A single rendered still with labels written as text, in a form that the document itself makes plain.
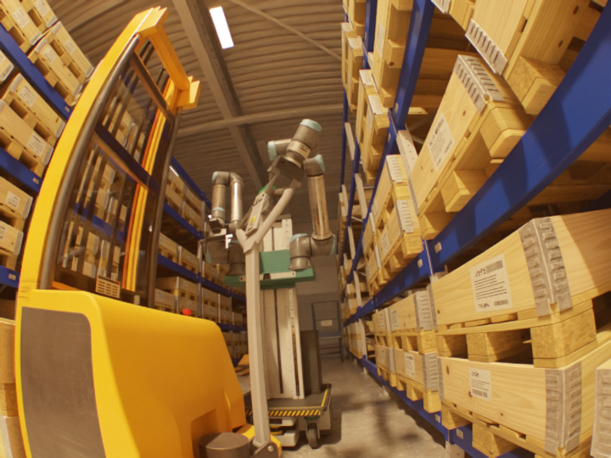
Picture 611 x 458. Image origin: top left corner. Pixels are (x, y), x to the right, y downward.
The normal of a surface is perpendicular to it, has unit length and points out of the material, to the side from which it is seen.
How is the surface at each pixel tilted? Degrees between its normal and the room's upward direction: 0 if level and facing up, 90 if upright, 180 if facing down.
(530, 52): 180
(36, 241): 90
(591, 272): 90
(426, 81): 180
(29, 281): 90
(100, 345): 90
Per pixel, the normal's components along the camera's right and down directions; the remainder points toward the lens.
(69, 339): -0.08, -0.36
